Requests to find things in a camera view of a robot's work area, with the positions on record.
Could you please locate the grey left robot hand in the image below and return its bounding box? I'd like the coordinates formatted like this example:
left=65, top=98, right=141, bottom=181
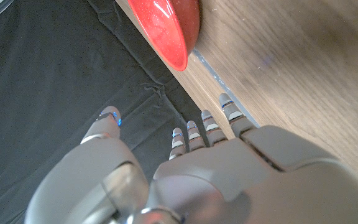
left=23, top=92, right=358, bottom=224

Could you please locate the red bowl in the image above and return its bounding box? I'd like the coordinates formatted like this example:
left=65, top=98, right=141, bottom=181
left=127, top=0, right=201, bottom=72

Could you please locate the black backdrop curtain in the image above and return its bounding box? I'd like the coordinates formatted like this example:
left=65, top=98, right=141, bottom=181
left=0, top=0, right=213, bottom=224

